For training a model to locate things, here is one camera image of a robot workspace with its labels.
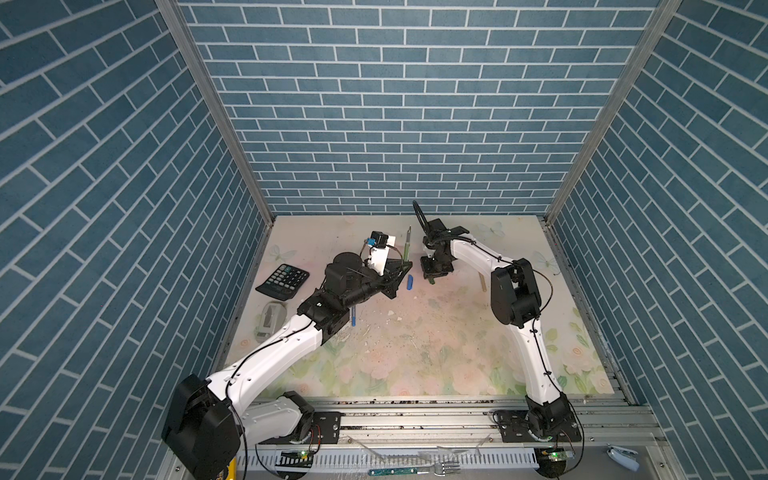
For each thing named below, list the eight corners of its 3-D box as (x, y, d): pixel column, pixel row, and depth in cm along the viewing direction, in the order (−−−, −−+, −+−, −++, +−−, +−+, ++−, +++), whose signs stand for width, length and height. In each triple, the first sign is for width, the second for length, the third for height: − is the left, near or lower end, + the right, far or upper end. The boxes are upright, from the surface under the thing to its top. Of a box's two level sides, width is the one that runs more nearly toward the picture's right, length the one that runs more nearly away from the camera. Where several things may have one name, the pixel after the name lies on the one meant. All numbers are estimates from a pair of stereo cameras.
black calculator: (259, 290, 100) (257, 286, 98) (282, 263, 107) (280, 260, 106) (287, 303, 97) (286, 299, 95) (309, 275, 104) (308, 271, 103)
